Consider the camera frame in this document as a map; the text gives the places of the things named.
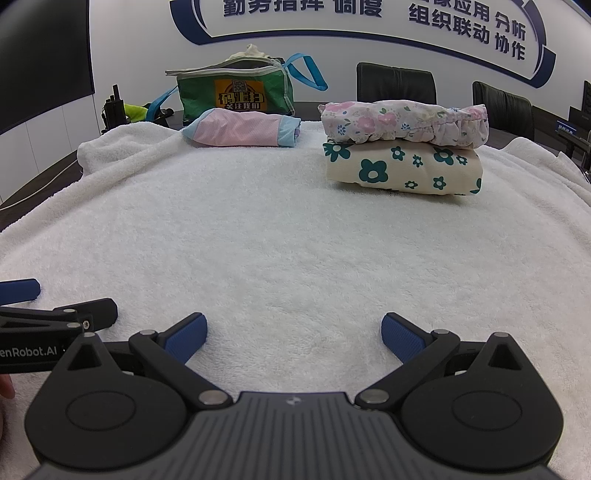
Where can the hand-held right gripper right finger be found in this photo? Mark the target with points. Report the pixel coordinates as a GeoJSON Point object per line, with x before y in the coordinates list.
{"type": "Point", "coordinates": [401, 337]}

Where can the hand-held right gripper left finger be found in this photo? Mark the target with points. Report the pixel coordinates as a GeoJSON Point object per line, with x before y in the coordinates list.
{"type": "Point", "coordinates": [187, 337]}

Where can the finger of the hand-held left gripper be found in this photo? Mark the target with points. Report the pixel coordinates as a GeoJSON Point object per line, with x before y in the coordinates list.
{"type": "Point", "coordinates": [21, 290]}
{"type": "Point", "coordinates": [92, 313]}

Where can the pink and blue garment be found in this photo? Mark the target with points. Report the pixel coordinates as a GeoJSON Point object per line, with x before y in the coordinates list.
{"type": "Point", "coordinates": [240, 129]}

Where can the person's left hand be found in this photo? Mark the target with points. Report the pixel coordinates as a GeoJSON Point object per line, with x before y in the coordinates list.
{"type": "Point", "coordinates": [5, 386]}

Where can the white towel blanket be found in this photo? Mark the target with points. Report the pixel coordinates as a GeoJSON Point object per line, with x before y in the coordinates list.
{"type": "Point", "coordinates": [277, 240]}

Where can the folded cream green-flower garment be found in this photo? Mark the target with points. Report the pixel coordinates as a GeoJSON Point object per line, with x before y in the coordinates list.
{"type": "Point", "coordinates": [401, 170]}

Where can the black walkie-talkie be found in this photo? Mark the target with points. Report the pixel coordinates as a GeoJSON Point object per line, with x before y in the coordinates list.
{"type": "Point", "coordinates": [114, 110]}

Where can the yellow-green cloth item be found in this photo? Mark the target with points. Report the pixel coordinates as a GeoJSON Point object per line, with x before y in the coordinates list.
{"type": "Point", "coordinates": [135, 111]}

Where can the folded pink floral garment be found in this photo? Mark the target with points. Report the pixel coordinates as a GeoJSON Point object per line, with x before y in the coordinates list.
{"type": "Point", "coordinates": [392, 120]}

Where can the green zip bag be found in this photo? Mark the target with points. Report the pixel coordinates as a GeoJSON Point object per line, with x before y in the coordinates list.
{"type": "Point", "coordinates": [231, 97]}

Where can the black office chair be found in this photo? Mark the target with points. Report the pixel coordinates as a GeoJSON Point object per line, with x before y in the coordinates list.
{"type": "Point", "coordinates": [503, 108]}
{"type": "Point", "coordinates": [397, 83]}

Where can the blue desk nameplate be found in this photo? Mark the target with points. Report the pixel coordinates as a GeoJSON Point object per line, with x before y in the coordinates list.
{"type": "Point", "coordinates": [562, 129]}

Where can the black desk monitor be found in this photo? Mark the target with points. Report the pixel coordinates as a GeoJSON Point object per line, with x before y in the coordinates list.
{"type": "Point", "coordinates": [581, 121]}

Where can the cream cloth in bag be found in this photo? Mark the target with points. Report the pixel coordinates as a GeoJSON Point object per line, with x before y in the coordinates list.
{"type": "Point", "coordinates": [251, 51]}

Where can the black wall screen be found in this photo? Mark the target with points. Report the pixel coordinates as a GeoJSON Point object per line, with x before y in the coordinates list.
{"type": "Point", "coordinates": [41, 55]}

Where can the blue wall sign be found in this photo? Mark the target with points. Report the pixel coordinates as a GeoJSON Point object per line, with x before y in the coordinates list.
{"type": "Point", "coordinates": [547, 64]}

